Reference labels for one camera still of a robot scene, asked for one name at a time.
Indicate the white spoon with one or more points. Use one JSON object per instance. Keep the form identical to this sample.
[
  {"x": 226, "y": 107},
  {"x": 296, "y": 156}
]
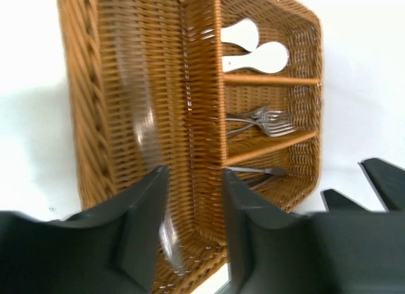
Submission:
[
  {"x": 244, "y": 33},
  {"x": 268, "y": 58}
]

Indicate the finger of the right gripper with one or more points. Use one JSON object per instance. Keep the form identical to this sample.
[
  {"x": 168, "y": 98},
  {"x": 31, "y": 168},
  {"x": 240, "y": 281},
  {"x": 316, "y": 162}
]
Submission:
[{"x": 335, "y": 201}]

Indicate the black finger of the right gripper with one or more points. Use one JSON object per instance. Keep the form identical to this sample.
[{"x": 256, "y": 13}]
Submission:
[{"x": 387, "y": 181}]

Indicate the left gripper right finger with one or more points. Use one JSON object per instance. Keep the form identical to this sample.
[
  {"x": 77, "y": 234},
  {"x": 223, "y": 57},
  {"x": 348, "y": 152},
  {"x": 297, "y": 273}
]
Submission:
[{"x": 347, "y": 251}]

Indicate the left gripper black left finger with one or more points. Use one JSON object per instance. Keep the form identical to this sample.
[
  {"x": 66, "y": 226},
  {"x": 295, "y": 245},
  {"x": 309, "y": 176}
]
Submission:
[{"x": 109, "y": 248}]

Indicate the long silver chopstick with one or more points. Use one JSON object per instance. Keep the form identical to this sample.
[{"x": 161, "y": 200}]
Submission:
[{"x": 144, "y": 123}]

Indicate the brown wicker divided tray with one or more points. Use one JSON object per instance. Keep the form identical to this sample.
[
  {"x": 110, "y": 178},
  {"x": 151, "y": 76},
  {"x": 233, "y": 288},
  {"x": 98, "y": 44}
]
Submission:
[{"x": 181, "y": 42}]

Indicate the silver knife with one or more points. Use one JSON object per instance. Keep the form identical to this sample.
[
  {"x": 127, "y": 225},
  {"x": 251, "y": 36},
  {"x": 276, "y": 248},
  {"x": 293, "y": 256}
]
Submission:
[{"x": 277, "y": 171}]

